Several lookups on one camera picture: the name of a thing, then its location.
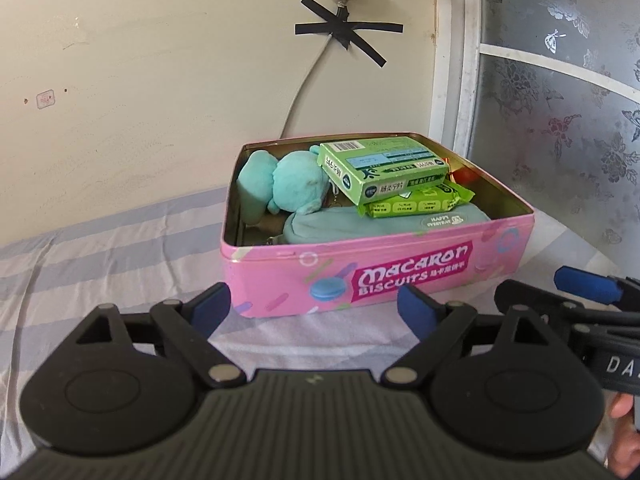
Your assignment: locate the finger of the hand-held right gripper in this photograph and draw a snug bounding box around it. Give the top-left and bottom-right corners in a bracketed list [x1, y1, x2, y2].
[553, 265, 640, 312]
[494, 279, 602, 329]

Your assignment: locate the person's right hand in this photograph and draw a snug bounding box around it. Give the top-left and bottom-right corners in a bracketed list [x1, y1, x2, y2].
[606, 392, 640, 479]

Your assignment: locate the floral frosted glass window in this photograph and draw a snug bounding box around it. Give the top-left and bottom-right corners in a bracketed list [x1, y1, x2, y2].
[429, 0, 640, 273]

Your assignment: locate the black tape strip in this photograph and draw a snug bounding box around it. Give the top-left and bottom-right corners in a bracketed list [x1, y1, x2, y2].
[294, 22, 404, 37]
[301, 0, 387, 69]

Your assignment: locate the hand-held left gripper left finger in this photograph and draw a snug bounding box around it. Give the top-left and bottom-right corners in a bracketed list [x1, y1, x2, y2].
[75, 281, 247, 388]

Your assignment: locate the white cable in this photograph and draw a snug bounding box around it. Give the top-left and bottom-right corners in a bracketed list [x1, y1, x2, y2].
[279, 34, 334, 139]

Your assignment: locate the grey-green soft pouch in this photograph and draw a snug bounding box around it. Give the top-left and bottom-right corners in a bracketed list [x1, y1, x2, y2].
[282, 202, 493, 246]

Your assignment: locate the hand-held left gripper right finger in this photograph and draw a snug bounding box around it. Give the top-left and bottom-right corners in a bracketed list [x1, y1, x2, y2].
[382, 284, 551, 388]

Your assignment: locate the striped bedsheet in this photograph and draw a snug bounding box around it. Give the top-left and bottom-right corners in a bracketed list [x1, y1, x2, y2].
[0, 185, 640, 480]

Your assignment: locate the red small box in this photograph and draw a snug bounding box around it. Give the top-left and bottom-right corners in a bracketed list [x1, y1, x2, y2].
[445, 157, 481, 186]

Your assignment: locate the teal plush toy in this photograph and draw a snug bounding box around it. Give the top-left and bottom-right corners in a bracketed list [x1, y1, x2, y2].
[236, 145, 335, 225]

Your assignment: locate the green snack packet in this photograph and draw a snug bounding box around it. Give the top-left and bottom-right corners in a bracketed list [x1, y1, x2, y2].
[357, 182, 476, 220]

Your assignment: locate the pink biscuit tin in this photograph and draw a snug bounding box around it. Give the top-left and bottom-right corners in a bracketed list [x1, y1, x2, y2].
[220, 133, 535, 319]

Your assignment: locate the green cardboard box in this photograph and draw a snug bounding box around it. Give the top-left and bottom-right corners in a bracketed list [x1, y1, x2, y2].
[317, 138, 450, 206]

